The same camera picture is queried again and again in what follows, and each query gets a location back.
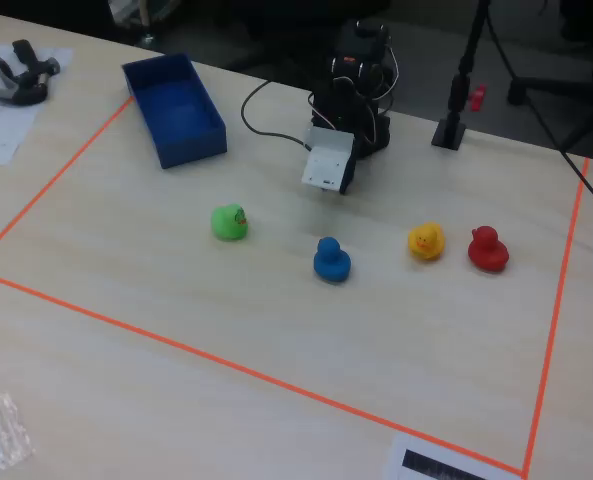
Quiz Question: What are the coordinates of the black camera cable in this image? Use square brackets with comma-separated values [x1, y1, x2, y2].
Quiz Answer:
[240, 78, 313, 151]

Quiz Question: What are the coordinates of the orange tape line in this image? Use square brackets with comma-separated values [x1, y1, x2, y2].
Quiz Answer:
[0, 95, 136, 266]
[0, 268, 526, 476]
[521, 157, 591, 479]

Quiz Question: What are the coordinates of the black camera stand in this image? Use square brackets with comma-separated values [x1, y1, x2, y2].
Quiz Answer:
[430, 0, 492, 151]

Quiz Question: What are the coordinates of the white paper with black bar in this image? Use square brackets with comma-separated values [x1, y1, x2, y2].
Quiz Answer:
[380, 432, 525, 480]

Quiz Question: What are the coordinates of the blue rubber duck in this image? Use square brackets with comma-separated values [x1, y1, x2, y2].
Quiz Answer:
[313, 236, 353, 285]

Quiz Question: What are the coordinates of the blue plastic box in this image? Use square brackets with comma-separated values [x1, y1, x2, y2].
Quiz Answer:
[121, 53, 228, 170]

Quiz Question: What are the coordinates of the green rubber duck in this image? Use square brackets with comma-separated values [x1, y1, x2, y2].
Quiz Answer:
[210, 202, 250, 243]

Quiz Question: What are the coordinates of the black office chair base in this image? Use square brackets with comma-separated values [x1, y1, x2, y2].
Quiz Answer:
[505, 73, 593, 151]

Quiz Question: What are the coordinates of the grey black hand tool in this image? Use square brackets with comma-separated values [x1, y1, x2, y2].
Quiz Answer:
[0, 38, 62, 108]

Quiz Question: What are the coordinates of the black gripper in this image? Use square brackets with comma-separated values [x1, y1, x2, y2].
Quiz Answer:
[339, 142, 361, 196]

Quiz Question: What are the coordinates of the red rubber duck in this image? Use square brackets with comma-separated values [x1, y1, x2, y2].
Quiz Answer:
[467, 225, 511, 273]

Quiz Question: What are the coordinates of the thin black cable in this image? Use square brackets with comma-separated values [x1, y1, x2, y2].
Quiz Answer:
[485, 12, 593, 222]

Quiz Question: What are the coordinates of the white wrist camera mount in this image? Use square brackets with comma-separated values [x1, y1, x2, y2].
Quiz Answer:
[301, 125, 356, 192]

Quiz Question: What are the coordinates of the yellow rubber duck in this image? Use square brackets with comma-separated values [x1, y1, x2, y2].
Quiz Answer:
[407, 221, 447, 262]

